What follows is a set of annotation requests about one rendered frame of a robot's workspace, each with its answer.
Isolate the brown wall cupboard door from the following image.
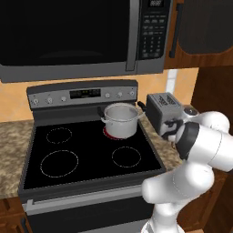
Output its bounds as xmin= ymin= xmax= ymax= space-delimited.
xmin=164 ymin=0 xmax=233 ymax=70

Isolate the white wall socket plate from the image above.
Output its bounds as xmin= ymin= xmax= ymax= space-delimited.
xmin=165 ymin=68 xmax=179 ymax=94

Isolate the dark base cupboard handle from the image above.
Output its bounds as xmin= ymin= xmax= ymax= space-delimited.
xmin=19 ymin=218 xmax=29 ymax=233

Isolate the black oven door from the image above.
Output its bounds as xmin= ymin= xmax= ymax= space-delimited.
xmin=22 ymin=184 xmax=157 ymax=233

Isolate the steel pot with black handles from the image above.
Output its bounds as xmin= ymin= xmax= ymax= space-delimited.
xmin=96 ymin=101 xmax=147 ymax=140

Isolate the dark cupboard door handle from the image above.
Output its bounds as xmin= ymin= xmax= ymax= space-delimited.
xmin=168 ymin=3 xmax=184 ymax=59

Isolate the brown wooden base cupboard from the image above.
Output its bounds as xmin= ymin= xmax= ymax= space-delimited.
xmin=177 ymin=169 xmax=233 ymax=233
xmin=0 ymin=196 xmax=33 ymax=233

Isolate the steel microwave door handle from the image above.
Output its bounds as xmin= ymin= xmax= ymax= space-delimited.
xmin=126 ymin=0 xmax=140 ymax=73

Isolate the steel oven door handle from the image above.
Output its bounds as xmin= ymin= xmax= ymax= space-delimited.
xmin=22 ymin=184 xmax=144 ymax=215

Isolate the black steel microwave oven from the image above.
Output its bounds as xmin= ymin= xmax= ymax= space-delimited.
xmin=0 ymin=0 xmax=175 ymax=84

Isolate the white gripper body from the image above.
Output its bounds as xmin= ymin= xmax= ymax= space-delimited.
xmin=161 ymin=118 xmax=185 ymax=143

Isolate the black glass hob stove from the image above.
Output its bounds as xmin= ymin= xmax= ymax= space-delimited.
xmin=17 ymin=79 xmax=167 ymax=233

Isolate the grey toaster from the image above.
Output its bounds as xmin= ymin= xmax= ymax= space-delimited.
xmin=146 ymin=92 xmax=185 ymax=137

